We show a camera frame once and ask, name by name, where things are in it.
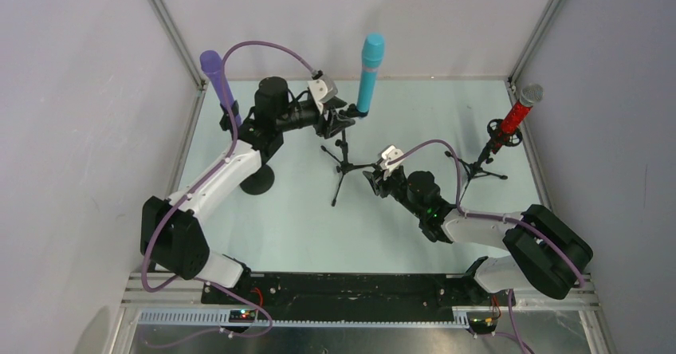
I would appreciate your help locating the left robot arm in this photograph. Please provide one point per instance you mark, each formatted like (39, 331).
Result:
(171, 231)

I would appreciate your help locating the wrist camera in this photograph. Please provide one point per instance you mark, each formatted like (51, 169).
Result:
(389, 160)
(322, 90)

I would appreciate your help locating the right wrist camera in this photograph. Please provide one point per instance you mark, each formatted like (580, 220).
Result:
(389, 160)

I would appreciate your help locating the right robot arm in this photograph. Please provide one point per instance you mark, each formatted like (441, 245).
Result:
(543, 252)

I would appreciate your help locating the right circuit board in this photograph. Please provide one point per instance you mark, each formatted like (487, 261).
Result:
(481, 323)

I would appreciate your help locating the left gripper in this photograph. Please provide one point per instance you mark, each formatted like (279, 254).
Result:
(328, 122)

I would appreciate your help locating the red glitter microphone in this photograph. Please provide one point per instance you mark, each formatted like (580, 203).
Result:
(530, 95)

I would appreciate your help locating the black tripod mic stand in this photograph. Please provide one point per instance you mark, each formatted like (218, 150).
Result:
(344, 165)

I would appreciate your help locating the purple microphone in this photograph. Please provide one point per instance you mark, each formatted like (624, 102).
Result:
(212, 66)

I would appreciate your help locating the black shock-mount tripod stand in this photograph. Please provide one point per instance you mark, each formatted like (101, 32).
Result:
(501, 134)

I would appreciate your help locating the black round-base mic stand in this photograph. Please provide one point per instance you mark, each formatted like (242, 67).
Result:
(260, 181)

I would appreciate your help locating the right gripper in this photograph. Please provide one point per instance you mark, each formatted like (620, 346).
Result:
(383, 180)

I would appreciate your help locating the blue microphone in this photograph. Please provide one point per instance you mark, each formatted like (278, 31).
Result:
(372, 55)

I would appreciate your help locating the left circuit board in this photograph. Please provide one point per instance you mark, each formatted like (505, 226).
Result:
(242, 316)

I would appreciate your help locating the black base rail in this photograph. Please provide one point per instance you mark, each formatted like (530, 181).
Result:
(354, 298)

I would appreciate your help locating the circuit board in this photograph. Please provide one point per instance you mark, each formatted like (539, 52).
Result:
(481, 323)
(242, 316)

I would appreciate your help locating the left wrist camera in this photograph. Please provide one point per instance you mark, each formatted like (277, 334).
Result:
(322, 90)

